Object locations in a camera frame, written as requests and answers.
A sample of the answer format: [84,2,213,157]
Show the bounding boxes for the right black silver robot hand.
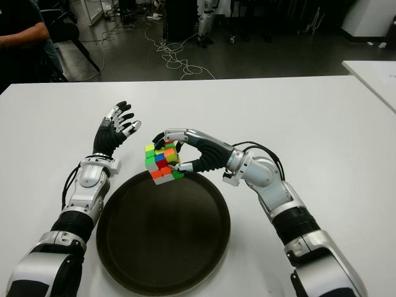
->
[151,127,236,174]

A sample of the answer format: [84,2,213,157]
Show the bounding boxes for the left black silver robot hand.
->
[92,100,143,159]

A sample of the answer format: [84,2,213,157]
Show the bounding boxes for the multicoloured Rubik's cube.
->
[144,139,186,186]

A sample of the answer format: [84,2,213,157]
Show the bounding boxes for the bystander bare forearm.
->
[0,20,50,49]

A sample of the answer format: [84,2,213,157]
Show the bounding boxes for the dark brown round plate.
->
[96,170,231,297]

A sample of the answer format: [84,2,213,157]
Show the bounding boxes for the black chair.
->
[46,12,101,83]

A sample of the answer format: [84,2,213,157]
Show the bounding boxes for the white humanoid robot legs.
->
[197,0,217,48]

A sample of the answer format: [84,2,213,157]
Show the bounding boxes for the white cabinet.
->
[68,0,108,27]

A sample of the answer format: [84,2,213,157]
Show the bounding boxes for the black cabinet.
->
[166,0,200,43]

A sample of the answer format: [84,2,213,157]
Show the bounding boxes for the seated person black clothing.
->
[0,0,64,90]

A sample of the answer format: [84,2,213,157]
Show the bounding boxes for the grey folded stand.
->
[304,6,324,35]

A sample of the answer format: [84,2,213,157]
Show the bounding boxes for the white side table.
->
[342,60,396,114]

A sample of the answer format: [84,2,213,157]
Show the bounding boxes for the white machine base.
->
[341,0,396,43]

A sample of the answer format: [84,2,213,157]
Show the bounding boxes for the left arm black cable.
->
[60,154,114,211]

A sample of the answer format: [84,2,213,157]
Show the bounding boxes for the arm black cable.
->
[231,141,286,182]
[60,154,114,211]

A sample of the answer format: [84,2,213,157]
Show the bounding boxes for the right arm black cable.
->
[231,141,286,182]

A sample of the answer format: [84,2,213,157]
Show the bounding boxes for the white tangled floor cable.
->
[144,24,217,81]

